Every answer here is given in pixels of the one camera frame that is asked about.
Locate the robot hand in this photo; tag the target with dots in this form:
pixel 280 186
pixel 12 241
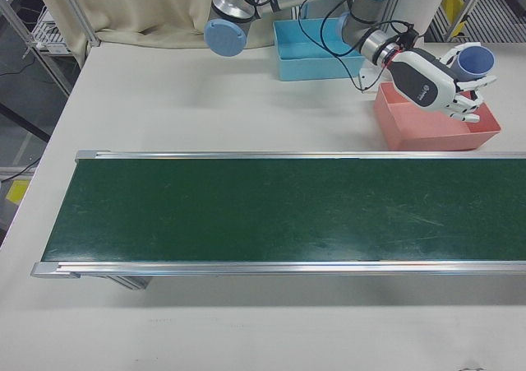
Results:
pixel 419 79

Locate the blue plastic cup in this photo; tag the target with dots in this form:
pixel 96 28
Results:
pixel 476 62

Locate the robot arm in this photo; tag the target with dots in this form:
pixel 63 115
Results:
pixel 287 9

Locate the pink plastic box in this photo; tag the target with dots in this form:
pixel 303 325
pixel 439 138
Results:
pixel 431 128

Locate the light blue plastic box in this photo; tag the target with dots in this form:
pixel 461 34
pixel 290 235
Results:
pixel 312 62

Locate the black ribbed grille panel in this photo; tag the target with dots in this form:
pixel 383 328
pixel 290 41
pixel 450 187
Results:
pixel 493 21

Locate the green conveyor belt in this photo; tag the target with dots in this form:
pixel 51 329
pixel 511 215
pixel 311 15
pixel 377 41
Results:
pixel 287 214

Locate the beige curtain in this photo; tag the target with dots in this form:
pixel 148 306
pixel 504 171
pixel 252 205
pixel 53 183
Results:
pixel 123 9

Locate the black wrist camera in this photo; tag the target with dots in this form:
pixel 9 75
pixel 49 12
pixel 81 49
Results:
pixel 409 35

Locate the white pedestal column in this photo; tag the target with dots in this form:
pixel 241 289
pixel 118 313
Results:
pixel 419 1

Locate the aluminium workcell frame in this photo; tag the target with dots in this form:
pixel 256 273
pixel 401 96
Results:
pixel 78 11
pixel 472 13

